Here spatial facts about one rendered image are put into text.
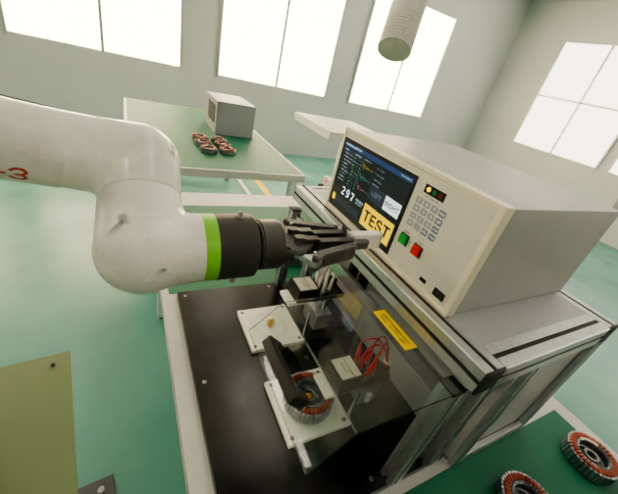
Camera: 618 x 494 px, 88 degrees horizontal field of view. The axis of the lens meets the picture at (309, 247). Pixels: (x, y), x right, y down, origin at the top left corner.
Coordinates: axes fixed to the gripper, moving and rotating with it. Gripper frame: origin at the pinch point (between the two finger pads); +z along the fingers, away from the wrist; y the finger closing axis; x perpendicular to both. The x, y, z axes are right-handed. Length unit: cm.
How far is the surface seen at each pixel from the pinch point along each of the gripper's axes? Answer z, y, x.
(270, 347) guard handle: -18.8, 9.0, -12.3
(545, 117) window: 637, -335, 33
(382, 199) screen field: 9.6, -9.2, 3.8
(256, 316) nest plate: -6.0, -24.6, -40.2
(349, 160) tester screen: 9.7, -23.9, 7.0
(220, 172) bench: 13, -153, -45
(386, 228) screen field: 9.6, -5.2, -0.9
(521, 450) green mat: 44, 30, -43
